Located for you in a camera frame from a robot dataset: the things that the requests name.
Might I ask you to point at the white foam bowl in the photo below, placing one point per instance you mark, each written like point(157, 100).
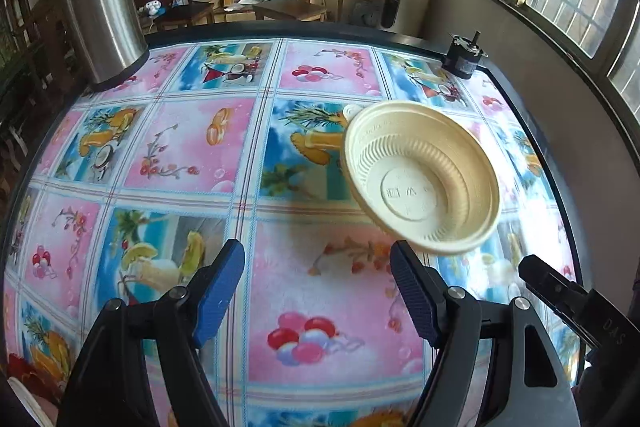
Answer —
point(30, 404)

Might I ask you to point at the small cream ribbed bowl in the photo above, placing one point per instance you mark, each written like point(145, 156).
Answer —
point(420, 176)

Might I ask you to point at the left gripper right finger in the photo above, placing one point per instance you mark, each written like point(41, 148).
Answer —
point(525, 383)

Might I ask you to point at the small black motor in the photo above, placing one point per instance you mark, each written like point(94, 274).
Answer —
point(463, 56)

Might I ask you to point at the stainless steel thermos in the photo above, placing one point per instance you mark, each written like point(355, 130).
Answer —
point(107, 38)

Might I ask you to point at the low wooden coffee table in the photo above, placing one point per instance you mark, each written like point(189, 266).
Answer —
point(289, 10)

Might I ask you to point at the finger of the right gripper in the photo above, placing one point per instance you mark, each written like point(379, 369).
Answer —
point(566, 299)

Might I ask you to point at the red glass plate with sticker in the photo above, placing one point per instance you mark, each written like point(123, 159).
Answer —
point(36, 379)

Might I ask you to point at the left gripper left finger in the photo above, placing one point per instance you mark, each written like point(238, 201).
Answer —
point(109, 384)

